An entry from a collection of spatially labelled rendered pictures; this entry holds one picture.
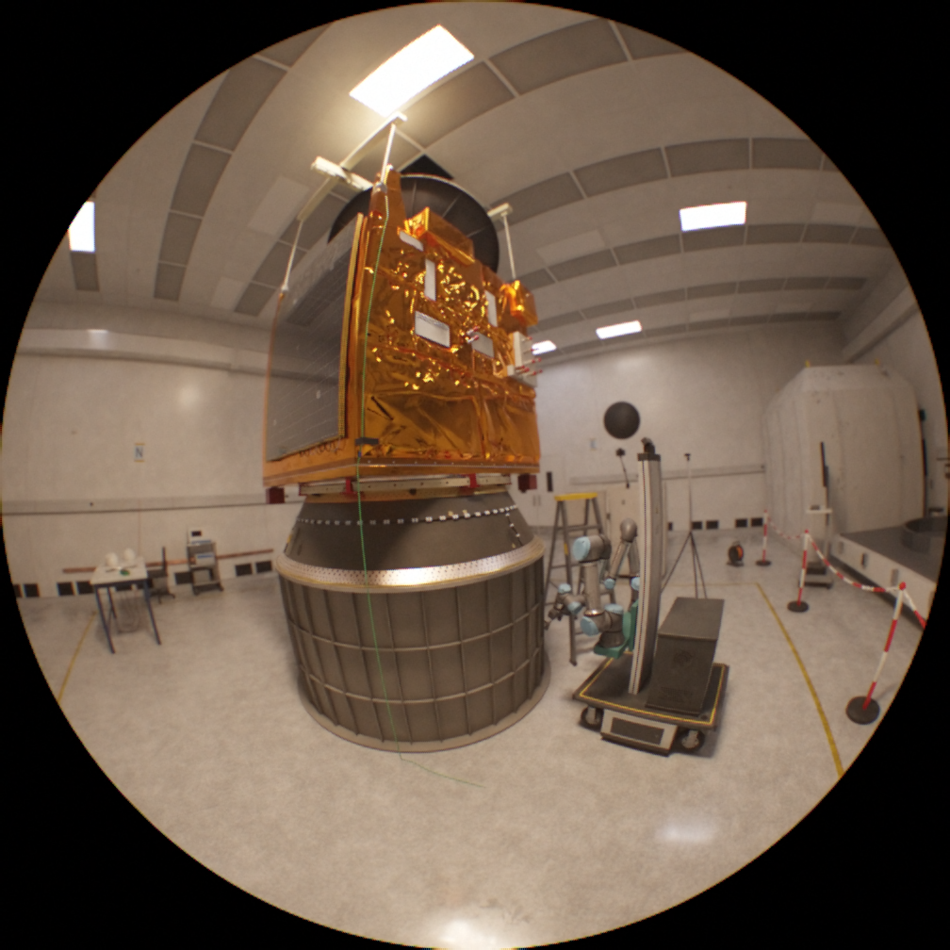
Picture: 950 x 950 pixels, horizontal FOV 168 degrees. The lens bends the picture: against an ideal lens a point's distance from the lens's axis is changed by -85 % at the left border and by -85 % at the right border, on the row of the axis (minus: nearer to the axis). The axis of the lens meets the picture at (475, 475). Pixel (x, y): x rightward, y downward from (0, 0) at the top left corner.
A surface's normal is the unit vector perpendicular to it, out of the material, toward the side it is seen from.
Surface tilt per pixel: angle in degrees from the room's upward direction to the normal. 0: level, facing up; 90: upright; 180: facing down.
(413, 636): 90
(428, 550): 62
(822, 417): 90
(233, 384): 90
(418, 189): 122
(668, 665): 90
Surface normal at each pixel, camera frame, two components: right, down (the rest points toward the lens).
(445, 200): 0.26, 0.55
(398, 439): 0.76, -0.03
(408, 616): 0.18, -0.04
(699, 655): -0.71, 0.02
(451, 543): 0.37, -0.51
